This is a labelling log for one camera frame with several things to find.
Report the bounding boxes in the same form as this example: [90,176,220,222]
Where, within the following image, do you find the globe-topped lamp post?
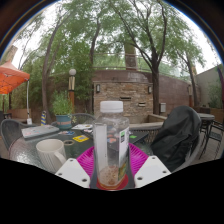
[67,68,77,104]

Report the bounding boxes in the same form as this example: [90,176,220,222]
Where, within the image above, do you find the black laptop with stickers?
[70,123,150,145]

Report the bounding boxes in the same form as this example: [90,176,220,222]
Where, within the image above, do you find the slim leaning tree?
[16,0,98,124]

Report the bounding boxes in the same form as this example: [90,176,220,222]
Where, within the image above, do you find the closed red patio umbrella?
[217,65,224,109]

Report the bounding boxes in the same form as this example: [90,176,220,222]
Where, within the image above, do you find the yellow square card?
[72,134,90,143]

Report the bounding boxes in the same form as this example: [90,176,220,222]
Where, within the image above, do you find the tall dark-trunk tree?
[106,0,206,116]

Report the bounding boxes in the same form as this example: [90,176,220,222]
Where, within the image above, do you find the clear white-capped drink bottle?
[92,100,130,188]

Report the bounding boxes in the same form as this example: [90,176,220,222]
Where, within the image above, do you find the black jacket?
[150,105,202,173]

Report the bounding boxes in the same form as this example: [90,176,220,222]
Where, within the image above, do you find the dark metal patio chair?
[199,118,224,159]

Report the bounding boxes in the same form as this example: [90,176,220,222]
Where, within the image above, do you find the potted green plant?
[49,91,76,130]

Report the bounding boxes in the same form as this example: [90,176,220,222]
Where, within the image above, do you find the grey laptop with stickers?
[20,124,60,140]

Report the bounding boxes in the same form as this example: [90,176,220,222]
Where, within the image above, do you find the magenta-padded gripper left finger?
[54,146,98,189]

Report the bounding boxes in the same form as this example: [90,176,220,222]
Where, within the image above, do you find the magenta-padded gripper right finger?
[128,143,172,189]

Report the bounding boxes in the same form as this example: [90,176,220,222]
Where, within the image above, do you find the orange canopy tent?
[0,60,31,95]

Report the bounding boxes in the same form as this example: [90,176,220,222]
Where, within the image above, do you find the white ribbed mug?
[35,138,68,174]

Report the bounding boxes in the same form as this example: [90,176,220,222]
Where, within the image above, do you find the blue yellow striped post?
[40,110,48,126]

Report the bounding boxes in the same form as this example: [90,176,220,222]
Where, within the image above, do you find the round grey patio table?
[196,112,216,122]

